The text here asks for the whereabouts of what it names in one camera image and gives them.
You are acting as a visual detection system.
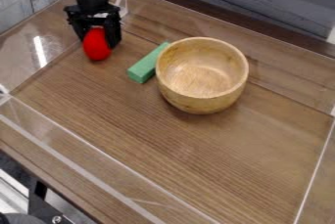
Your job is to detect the clear acrylic tray wall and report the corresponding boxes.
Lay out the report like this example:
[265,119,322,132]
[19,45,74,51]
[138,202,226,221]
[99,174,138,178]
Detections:
[0,0,335,224]

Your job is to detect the wooden bowl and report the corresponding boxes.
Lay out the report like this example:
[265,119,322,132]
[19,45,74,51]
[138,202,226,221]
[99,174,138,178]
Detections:
[155,37,251,114]

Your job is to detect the red toy strawberry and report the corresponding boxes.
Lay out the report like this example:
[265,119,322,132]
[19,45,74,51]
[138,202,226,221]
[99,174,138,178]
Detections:
[83,27,111,61]

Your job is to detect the black table leg bracket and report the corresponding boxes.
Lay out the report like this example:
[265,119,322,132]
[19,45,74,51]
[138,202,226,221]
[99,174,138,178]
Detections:
[28,180,75,224]

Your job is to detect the green rectangular block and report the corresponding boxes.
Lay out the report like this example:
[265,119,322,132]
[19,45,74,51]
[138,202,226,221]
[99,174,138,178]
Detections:
[127,42,169,84]

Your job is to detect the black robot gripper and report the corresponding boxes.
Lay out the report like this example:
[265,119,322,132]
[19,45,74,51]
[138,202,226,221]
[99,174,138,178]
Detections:
[64,0,122,48]

